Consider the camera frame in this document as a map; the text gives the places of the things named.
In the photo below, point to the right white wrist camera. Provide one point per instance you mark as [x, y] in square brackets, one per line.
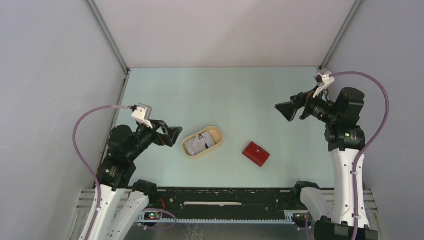
[324, 80]

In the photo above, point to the silver card behind gold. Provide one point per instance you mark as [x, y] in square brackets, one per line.
[199, 143]

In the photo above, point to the red leather card holder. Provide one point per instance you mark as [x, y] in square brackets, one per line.
[256, 154]

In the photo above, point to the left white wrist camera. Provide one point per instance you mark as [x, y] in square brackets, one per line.
[142, 113]

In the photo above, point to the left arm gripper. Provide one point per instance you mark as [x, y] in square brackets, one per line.
[170, 135]

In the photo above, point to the aluminium frame rail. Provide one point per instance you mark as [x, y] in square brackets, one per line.
[150, 218]

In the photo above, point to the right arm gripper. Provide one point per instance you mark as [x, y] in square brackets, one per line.
[288, 109]

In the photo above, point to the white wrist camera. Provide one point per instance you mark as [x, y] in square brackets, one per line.
[324, 80]
[142, 113]

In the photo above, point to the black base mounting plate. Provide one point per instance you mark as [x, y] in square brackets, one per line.
[228, 204]

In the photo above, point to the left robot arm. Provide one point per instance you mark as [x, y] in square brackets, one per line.
[114, 175]

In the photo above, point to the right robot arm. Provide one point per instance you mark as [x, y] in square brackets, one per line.
[347, 218]

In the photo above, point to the beige oval plastic tray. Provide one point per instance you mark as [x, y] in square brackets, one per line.
[215, 134]

